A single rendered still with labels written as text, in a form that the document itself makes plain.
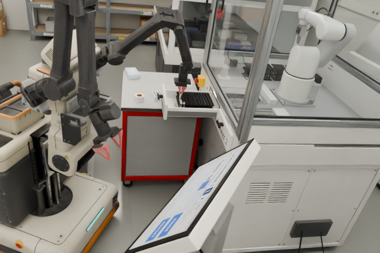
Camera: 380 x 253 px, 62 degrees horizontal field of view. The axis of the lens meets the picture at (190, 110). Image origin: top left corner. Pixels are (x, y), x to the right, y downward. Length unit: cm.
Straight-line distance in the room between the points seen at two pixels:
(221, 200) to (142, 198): 167
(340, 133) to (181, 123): 105
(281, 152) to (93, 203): 119
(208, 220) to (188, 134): 150
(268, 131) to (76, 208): 125
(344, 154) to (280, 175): 37
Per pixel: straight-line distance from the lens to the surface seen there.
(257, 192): 190
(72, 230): 203
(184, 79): 190
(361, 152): 200
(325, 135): 180
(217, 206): 92
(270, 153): 172
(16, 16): 625
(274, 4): 136
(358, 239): 284
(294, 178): 192
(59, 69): 128
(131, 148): 236
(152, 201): 254
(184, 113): 194
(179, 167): 251
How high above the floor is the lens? 183
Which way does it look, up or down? 29 degrees down
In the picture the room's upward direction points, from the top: 8 degrees clockwise
